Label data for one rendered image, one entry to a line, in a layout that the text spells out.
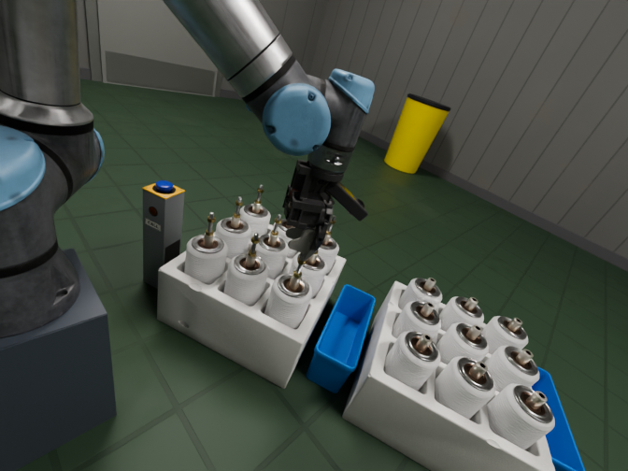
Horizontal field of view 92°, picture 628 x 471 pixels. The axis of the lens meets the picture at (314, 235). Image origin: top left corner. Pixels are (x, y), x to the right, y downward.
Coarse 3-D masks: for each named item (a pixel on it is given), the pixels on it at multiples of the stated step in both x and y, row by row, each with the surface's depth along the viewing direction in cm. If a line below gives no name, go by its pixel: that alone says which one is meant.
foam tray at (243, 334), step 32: (160, 288) 76; (192, 288) 71; (320, 288) 90; (160, 320) 81; (192, 320) 76; (224, 320) 72; (256, 320) 69; (224, 352) 78; (256, 352) 73; (288, 352) 69
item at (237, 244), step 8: (216, 232) 83; (224, 232) 81; (248, 232) 84; (224, 240) 82; (232, 240) 81; (240, 240) 82; (248, 240) 85; (232, 248) 83; (240, 248) 84; (232, 256) 84
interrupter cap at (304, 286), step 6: (282, 276) 72; (288, 276) 73; (282, 282) 70; (288, 282) 71; (300, 282) 72; (306, 282) 72; (282, 288) 69; (288, 288) 69; (300, 288) 71; (306, 288) 71; (288, 294) 67; (294, 294) 68; (300, 294) 68; (306, 294) 69
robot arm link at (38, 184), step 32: (0, 128) 36; (0, 160) 32; (32, 160) 35; (0, 192) 32; (32, 192) 35; (64, 192) 42; (0, 224) 34; (32, 224) 37; (0, 256) 35; (32, 256) 38
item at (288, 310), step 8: (272, 288) 70; (272, 296) 69; (280, 296) 67; (288, 296) 67; (304, 296) 69; (272, 304) 70; (280, 304) 68; (288, 304) 67; (296, 304) 67; (304, 304) 69; (264, 312) 75; (272, 312) 70; (280, 312) 69; (288, 312) 68; (296, 312) 69; (304, 312) 71; (280, 320) 70; (288, 320) 70; (296, 320) 71; (296, 328) 74
